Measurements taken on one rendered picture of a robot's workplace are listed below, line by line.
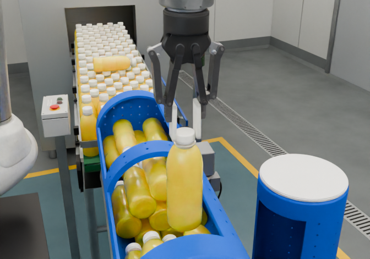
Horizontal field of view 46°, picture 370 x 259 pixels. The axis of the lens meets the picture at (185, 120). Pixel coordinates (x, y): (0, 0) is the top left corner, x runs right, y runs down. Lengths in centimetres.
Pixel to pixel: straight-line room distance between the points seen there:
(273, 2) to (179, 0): 611
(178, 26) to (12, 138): 66
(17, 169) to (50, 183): 216
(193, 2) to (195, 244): 44
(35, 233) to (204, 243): 58
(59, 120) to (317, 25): 462
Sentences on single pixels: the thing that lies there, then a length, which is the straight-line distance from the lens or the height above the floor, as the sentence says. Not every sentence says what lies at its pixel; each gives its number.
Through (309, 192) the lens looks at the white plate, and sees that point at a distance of 139.
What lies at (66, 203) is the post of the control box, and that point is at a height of 63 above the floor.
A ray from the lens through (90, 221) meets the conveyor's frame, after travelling 235.
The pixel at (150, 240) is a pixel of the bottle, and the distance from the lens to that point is 101.
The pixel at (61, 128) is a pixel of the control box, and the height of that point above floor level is 103.
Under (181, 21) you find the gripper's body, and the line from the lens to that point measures 70.
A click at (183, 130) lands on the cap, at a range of 81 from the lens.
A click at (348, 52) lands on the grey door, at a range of 550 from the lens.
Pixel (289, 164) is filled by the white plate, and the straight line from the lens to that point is 152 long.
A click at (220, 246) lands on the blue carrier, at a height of 122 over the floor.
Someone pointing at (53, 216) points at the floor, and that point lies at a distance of 308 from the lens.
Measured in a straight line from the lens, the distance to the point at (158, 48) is 73.
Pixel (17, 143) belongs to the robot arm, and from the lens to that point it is 124.
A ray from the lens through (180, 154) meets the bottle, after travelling 80.
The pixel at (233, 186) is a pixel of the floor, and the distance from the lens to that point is 327.
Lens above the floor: 179
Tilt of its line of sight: 25 degrees down
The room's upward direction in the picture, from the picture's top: straight up
